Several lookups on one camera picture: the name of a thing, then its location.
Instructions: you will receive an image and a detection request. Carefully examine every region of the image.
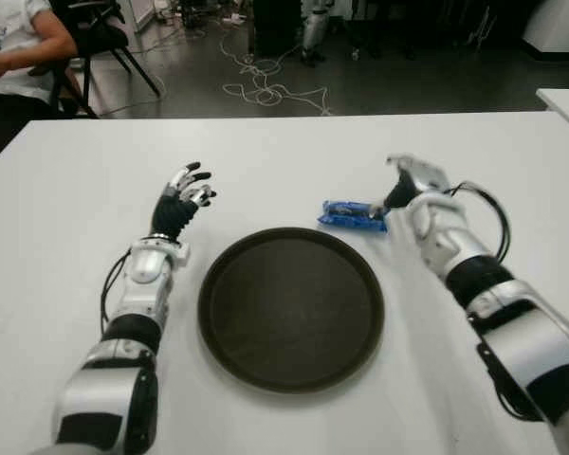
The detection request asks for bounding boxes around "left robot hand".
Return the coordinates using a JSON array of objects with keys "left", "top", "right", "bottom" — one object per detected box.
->
[{"left": 151, "top": 161, "right": 218, "bottom": 241}]

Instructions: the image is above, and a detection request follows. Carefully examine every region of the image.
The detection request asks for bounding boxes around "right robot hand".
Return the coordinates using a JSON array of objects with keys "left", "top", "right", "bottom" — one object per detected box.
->
[{"left": 369, "top": 152, "right": 451, "bottom": 222}]

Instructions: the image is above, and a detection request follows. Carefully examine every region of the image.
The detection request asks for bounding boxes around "blue Oreo packet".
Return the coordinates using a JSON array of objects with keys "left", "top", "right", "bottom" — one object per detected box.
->
[{"left": 316, "top": 199, "right": 390, "bottom": 234}]

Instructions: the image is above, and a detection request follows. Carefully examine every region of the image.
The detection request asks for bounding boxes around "round dark brown tray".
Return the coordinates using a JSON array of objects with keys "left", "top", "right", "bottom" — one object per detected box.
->
[{"left": 197, "top": 227, "right": 387, "bottom": 394}]

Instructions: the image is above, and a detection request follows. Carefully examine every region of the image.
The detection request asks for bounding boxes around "grey metal stand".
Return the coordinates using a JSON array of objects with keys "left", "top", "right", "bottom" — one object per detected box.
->
[{"left": 464, "top": 4, "right": 499, "bottom": 48}]

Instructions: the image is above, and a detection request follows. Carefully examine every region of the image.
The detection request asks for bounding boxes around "black chair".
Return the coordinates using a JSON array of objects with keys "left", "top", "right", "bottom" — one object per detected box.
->
[
  {"left": 28, "top": 59, "right": 100, "bottom": 119},
  {"left": 51, "top": 0, "right": 165, "bottom": 99}
]

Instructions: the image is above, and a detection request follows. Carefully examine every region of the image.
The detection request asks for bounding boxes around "white panel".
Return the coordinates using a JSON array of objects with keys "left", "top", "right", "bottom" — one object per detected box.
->
[{"left": 122, "top": 0, "right": 160, "bottom": 34}]

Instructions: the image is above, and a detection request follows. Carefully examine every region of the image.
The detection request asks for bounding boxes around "white curved cabinet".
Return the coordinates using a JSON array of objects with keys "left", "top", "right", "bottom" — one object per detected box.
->
[{"left": 521, "top": 0, "right": 569, "bottom": 63}]

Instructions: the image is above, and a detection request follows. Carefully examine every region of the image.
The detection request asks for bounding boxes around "black cabinet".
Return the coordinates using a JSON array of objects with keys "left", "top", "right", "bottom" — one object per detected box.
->
[{"left": 248, "top": 0, "right": 307, "bottom": 58}]

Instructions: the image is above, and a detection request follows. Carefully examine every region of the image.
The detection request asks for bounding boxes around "seated person white shirt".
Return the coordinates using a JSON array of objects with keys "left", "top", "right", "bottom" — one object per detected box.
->
[{"left": 0, "top": 0, "right": 80, "bottom": 165}]

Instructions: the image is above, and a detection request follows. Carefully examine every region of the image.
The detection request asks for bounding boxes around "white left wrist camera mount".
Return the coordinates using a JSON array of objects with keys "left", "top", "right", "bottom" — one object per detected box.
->
[{"left": 170, "top": 241, "right": 192, "bottom": 266}]

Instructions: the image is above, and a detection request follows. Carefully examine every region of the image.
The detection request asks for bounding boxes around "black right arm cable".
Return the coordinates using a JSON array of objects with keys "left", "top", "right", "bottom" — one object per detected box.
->
[{"left": 448, "top": 181, "right": 512, "bottom": 264}]

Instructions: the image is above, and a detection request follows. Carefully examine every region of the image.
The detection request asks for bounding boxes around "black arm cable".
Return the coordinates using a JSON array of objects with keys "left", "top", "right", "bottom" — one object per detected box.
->
[
  {"left": 99, "top": 250, "right": 134, "bottom": 333},
  {"left": 448, "top": 181, "right": 512, "bottom": 264}
]

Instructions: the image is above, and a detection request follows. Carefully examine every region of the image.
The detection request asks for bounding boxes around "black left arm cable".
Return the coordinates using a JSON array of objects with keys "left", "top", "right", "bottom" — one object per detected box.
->
[{"left": 99, "top": 250, "right": 134, "bottom": 333}]

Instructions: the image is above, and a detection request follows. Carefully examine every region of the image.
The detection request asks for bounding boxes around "thin grey floor cable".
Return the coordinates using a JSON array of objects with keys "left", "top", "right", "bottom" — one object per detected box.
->
[{"left": 99, "top": 37, "right": 191, "bottom": 118}]

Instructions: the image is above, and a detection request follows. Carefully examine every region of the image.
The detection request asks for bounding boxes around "thick white floor cable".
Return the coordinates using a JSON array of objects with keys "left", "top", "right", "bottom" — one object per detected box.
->
[{"left": 217, "top": 32, "right": 336, "bottom": 118}]

